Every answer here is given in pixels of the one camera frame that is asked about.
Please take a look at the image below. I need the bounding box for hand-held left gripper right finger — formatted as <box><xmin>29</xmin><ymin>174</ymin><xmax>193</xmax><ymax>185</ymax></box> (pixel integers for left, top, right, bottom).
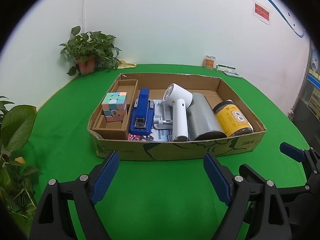
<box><xmin>203</xmin><ymin>152</ymin><xmax>293</xmax><ymax>240</ymax></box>

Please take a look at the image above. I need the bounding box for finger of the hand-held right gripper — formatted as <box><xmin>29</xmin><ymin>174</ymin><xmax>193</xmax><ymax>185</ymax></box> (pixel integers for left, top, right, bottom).
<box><xmin>238</xmin><ymin>164</ymin><xmax>309</xmax><ymax>200</ymax></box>
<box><xmin>279</xmin><ymin>142</ymin><xmax>320</xmax><ymax>178</ymax></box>

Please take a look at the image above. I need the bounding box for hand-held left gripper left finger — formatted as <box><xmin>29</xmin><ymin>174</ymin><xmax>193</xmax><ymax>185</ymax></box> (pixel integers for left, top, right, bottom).
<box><xmin>29</xmin><ymin>151</ymin><xmax>120</xmax><ymax>240</ymax></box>

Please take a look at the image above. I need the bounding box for small cardboard divider tray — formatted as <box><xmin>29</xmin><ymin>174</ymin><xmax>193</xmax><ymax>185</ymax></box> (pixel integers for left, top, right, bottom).
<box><xmin>91</xmin><ymin>79</ymin><xmax>139</xmax><ymax>140</ymax></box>

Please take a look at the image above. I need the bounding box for brown cardboard box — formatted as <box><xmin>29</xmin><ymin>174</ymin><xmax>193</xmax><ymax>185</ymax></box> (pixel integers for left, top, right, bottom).
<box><xmin>87</xmin><ymin>73</ymin><xmax>267</xmax><ymax>162</ymax></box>

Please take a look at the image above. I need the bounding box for yellow label jar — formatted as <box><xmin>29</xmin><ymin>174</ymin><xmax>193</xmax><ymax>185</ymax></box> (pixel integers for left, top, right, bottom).
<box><xmin>213</xmin><ymin>100</ymin><xmax>254</xmax><ymax>137</ymax></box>

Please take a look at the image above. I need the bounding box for silver tin can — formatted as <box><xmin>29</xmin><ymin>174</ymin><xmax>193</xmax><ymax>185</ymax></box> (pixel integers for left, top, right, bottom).
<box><xmin>186</xmin><ymin>92</ymin><xmax>227</xmax><ymax>141</ymax></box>

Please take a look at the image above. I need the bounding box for colourful cartoon puzzle box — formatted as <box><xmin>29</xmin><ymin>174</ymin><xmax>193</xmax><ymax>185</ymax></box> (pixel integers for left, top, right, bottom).
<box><xmin>127</xmin><ymin>99</ymin><xmax>175</xmax><ymax>142</ymax></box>

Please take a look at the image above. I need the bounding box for white hand-held fan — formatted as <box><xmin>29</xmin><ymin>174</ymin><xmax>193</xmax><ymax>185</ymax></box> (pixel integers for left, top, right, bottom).
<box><xmin>158</xmin><ymin>83</ymin><xmax>193</xmax><ymax>142</ymax></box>

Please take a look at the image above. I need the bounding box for pastel puzzle cube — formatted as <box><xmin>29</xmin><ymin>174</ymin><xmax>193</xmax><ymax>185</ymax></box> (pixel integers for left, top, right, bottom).
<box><xmin>102</xmin><ymin>92</ymin><xmax>128</xmax><ymax>122</ymax></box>

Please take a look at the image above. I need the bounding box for white folding stand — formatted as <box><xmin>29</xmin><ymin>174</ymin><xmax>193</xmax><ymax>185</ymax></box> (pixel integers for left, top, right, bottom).
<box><xmin>152</xmin><ymin>99</ymin><xmax>175</xmax><ymax>131</ymax></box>

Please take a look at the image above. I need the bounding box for blue plastic toy with wheels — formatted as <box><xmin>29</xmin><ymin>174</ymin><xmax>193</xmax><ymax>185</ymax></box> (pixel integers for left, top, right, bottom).
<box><xmin>129</xmin><ymin>88</ymin><xmax>155</xmax><ymax>135</ymax></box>

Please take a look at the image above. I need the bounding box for dark cabinet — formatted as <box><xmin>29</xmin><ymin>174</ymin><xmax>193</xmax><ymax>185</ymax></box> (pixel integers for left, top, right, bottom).
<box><xmin>291</xmin><ymin>40</ymin><xmax>320</xmax><ymax>123</ymax></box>

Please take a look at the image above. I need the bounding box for green tablecloth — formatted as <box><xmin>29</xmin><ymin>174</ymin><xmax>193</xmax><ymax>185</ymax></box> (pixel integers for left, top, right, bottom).
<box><xmin>0</xmin><ymin>64</ymin><xmax>312</xmax><ymax>240</ymax></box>

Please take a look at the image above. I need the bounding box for large leaf green plant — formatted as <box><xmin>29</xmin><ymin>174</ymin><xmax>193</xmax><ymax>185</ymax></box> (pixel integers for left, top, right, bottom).
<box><xmin>0</xmin><ymin>96</ymin><xmax>42</xmax><ymax>230</ymax></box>

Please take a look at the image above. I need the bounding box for small white green box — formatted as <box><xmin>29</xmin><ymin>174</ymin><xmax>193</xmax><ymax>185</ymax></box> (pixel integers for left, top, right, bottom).
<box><xmin>216</xmin><ymin>64</ymin><xmax>237</xmax><ymax>72</ymax></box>

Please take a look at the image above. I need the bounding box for yellow cloth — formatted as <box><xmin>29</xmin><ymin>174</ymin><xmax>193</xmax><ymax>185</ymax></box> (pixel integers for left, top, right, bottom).
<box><xmin>117</xmin><ymin>60</ymin><xmax>138</xmax><ymax>69</ymax></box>

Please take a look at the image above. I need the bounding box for potted pothos plant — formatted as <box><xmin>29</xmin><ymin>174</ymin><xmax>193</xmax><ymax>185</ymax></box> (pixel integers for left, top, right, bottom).
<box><xmin>59</xmin><ymin>26</ymin><xmax>122</xmax><ymax>76</ymax></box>

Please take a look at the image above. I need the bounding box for blue wall decal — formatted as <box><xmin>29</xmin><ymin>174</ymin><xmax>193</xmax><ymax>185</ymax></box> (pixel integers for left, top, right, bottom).
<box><xmin>220</xmin><ymin>0</ymin><xmax>306</xmax><ymax>38</ymax></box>

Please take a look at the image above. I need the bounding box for red wall sign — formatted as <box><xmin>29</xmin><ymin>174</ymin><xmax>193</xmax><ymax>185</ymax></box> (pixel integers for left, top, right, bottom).
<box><xmin>252</xmin><ymin>0</ymin><xmax>272</xmax><ymax>26</ymax></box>

